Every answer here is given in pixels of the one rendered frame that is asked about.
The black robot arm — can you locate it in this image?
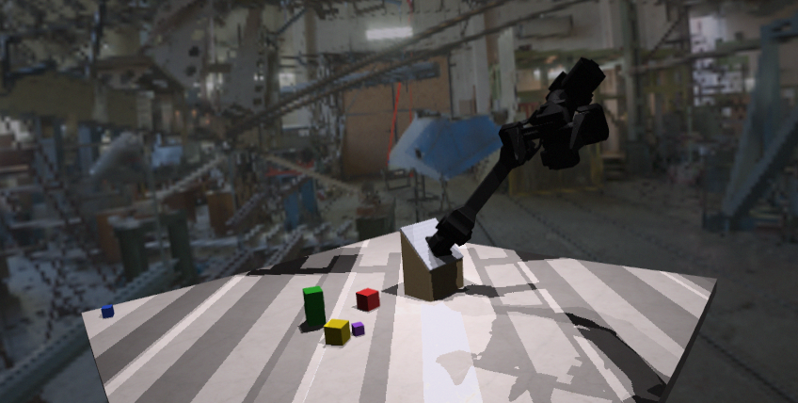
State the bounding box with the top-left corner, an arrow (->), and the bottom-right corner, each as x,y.
425,57 -> 606,257

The small blue block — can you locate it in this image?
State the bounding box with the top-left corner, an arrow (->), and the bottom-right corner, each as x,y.
101,304 -> 115,318

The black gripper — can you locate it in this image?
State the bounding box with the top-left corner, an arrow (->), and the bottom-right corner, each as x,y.
498,99 -> 609,165

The small purple cube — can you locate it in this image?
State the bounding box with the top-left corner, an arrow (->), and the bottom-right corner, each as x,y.
351,322 -> 364,336

